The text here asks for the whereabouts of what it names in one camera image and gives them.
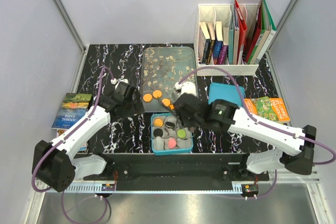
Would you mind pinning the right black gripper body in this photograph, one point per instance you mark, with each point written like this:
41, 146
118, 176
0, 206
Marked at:
182, 117

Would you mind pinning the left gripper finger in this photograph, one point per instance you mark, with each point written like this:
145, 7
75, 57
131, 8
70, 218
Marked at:
138, 107
134, 94

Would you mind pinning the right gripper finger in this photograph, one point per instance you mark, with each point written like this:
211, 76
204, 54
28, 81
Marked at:
168, 108
190, 125

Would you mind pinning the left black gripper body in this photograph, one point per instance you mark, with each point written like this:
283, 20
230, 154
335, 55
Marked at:
128, 104

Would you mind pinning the green round cookie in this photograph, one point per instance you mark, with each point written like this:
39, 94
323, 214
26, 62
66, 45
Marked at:
181, 133

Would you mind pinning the orange round cookie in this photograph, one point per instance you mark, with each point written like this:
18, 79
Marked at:
166, 102
147, 97
158, 122
157, 94

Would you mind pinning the pink round cookie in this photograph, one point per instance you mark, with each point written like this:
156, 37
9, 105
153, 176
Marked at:
172, 143

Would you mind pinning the teal tin lid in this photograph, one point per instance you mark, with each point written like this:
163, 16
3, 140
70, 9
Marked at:
226, 92

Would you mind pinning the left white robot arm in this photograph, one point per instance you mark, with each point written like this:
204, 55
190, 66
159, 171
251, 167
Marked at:
54, 162

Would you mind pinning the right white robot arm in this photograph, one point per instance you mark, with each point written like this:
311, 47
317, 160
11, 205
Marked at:
293, 147

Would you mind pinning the teal cookie tin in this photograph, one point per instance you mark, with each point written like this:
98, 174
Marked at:
159, 144

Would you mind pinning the floral glass tray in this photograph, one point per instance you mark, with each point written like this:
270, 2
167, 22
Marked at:
162, 68

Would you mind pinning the purple paperback book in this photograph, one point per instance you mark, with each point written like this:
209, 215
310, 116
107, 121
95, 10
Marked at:
224, 48

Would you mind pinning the blue paperback book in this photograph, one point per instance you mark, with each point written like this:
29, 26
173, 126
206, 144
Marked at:
218, 41

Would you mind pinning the orange treehouse book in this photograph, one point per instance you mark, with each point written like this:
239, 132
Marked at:
273, 109

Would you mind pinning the white book organizer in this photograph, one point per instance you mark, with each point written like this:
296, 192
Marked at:
220, 12

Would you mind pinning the teal folder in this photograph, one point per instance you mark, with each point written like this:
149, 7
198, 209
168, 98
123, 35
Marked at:
231, 36

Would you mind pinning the red folder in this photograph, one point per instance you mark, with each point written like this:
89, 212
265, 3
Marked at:
240, 29

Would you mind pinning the green folder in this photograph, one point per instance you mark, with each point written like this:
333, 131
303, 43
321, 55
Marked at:
261, 34

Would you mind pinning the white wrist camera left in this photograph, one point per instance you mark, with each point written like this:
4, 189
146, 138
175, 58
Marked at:
115, 81

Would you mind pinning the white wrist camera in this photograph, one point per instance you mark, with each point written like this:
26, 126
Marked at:
115, 81
186, 88

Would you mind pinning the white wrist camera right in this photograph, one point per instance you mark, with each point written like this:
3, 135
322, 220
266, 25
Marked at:
186, 88

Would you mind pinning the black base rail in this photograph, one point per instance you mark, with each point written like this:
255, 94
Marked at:
179, 172

